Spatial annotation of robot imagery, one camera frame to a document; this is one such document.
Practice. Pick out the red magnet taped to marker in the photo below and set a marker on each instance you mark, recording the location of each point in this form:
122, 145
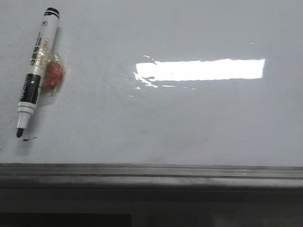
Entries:
54, 75

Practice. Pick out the black and white whiteboard marker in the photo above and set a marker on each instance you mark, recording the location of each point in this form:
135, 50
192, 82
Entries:
37, 69

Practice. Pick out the white whiteboard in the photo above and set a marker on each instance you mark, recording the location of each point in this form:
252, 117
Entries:
193, 82

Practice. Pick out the grey aluminium whiteboard frame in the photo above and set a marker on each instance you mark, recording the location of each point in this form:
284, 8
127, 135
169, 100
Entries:
149, 176

